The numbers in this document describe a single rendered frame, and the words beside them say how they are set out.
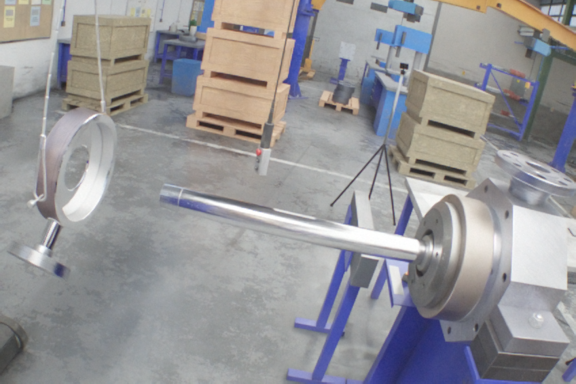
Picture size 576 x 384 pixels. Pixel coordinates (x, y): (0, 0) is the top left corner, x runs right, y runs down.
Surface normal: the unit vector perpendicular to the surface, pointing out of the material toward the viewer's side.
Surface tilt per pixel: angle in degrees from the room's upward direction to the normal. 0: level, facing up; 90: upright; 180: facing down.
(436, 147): 90
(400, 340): 90
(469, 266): 65
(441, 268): 81
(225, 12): 90
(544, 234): 45
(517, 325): 0
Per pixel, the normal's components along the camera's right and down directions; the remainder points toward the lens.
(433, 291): -0.89, 0.13
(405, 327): -0.11, 0.37
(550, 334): 0.19, -0.90
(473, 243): 0.04, -0.33
